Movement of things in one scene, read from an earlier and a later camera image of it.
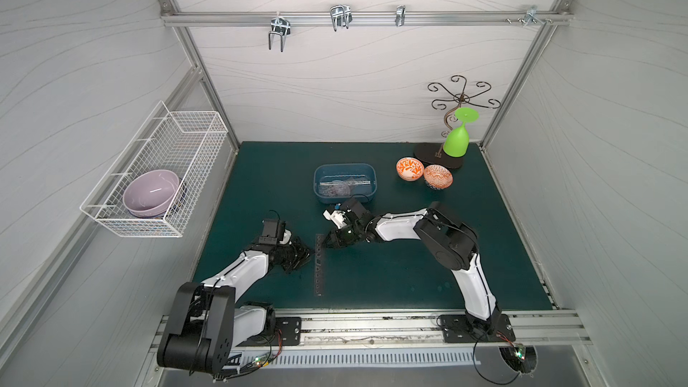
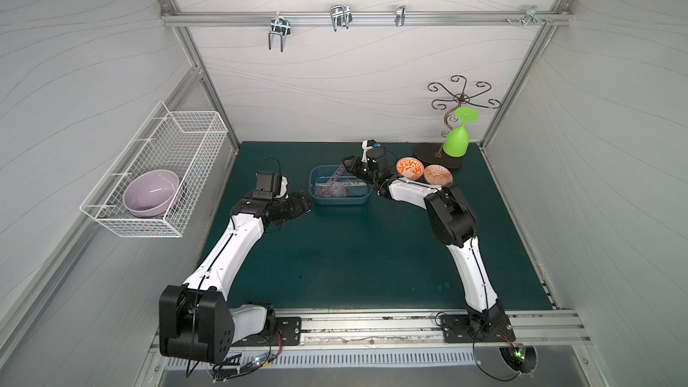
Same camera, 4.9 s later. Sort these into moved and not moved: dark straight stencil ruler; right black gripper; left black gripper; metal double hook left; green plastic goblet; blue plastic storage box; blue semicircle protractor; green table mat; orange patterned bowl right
Moved: dark straight stencil ruler; left black gripper; right black gripper
Not moved: orange patterned bowl right; metal double hook left; blue plastic storage box; green table mat; blue semicircle protractor; green plastic goblet
